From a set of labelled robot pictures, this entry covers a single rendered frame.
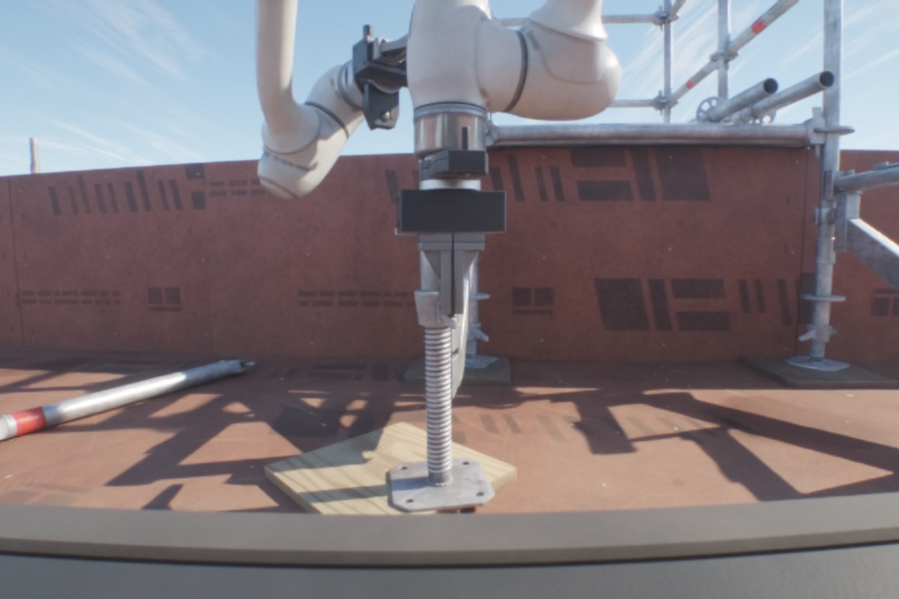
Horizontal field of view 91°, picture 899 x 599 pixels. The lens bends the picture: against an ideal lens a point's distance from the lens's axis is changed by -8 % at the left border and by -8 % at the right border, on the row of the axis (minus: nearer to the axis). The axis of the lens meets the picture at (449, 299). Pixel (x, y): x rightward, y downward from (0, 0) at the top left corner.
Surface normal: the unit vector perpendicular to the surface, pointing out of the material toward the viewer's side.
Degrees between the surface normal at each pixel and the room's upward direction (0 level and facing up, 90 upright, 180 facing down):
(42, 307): 90
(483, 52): 92
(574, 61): 119
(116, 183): 90
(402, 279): 90
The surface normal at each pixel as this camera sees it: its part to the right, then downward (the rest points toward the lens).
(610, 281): -0.11, 0.11
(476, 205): 0.20, 0.11
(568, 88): 0.29, 0.63
